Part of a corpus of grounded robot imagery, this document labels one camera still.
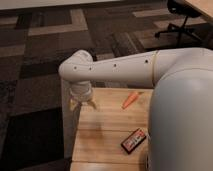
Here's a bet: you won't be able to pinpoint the black red candy box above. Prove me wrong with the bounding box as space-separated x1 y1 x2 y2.
121 128 146 154

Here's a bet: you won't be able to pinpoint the black office chair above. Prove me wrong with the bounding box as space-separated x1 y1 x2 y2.
154 0 204 48

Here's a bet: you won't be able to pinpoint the wooden desk corner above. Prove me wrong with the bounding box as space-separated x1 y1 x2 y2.
184 0 213 21

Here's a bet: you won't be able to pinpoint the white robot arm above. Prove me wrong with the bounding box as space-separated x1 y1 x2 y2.
59 47 213 171

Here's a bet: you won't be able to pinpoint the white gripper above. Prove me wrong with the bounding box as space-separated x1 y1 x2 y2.
69 81 97 111

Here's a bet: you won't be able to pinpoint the orange carrot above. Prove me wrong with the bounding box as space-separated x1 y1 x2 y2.
122 92 141 109

